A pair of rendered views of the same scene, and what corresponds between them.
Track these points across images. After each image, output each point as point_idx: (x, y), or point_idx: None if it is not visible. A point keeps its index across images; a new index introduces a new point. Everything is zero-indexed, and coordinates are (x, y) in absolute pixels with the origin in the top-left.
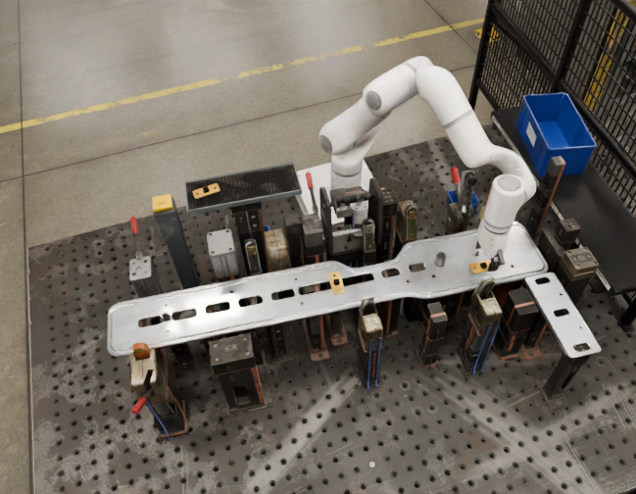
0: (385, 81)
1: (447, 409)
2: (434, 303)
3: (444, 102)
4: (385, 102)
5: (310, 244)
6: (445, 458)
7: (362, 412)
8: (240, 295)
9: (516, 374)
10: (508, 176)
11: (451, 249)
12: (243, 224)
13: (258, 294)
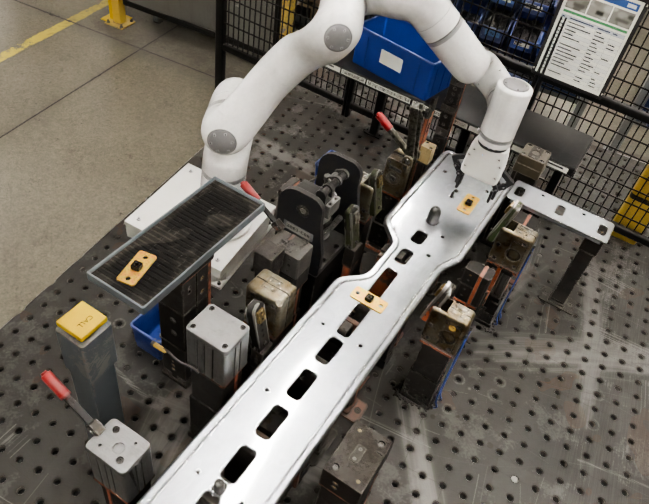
0: (345, 7)
1: (511, 373)
2: (469, 262)
3: (439, 8)
4: (356, 34)
5: (300, 273)
6: (555, 418)
7: (453, 436)
8: (282, 386)
9: (522, 302)
10: (508, 79)
11: (426, 203)
12: (191, 297)
13: (302, 370)
